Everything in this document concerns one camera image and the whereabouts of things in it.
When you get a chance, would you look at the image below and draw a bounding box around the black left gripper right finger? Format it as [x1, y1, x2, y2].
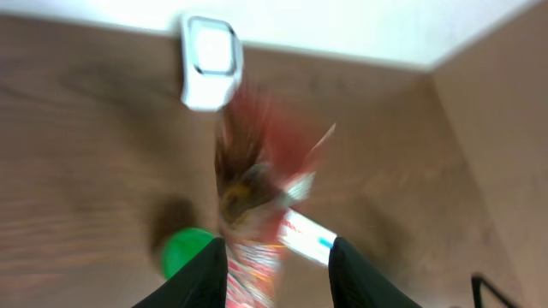
[328, 237, 420, 308]

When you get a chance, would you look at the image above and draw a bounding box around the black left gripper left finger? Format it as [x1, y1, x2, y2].
[134, 238, 227, 308]

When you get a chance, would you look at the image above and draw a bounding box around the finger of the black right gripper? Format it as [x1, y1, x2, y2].
[471, 274, 521, 308]

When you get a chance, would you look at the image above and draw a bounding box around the green lid jar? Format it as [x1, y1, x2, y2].
[161, 228, 214, 280]

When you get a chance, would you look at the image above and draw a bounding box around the white Panadol medicine box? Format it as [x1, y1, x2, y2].
[277, 210, 337, 266]

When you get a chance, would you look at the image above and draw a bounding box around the orange snack packet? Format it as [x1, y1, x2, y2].
[214, 85, 335, 307]

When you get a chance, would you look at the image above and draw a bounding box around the white barcode scanner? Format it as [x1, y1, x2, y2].
[180, 12, 244, 112]

